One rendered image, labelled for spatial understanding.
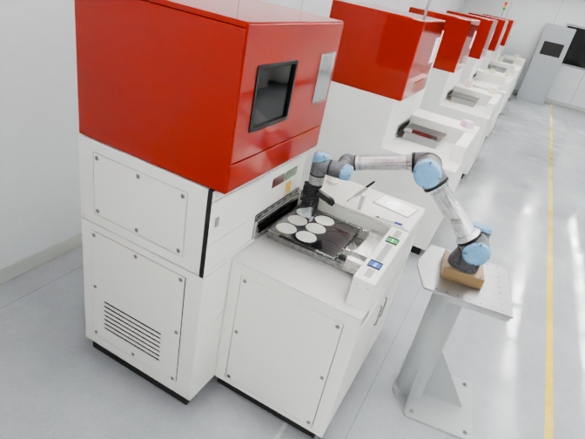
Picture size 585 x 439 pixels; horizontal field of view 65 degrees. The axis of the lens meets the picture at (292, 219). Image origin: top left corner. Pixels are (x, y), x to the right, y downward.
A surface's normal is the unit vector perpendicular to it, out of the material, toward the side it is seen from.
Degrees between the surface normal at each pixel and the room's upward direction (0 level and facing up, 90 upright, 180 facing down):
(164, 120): 90
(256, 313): 90
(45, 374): 0
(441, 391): 90
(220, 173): 90
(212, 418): 0
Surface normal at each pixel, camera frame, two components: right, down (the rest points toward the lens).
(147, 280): -0.46, 0.35
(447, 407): 0.18, -0.86
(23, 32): 0.87, 0.37
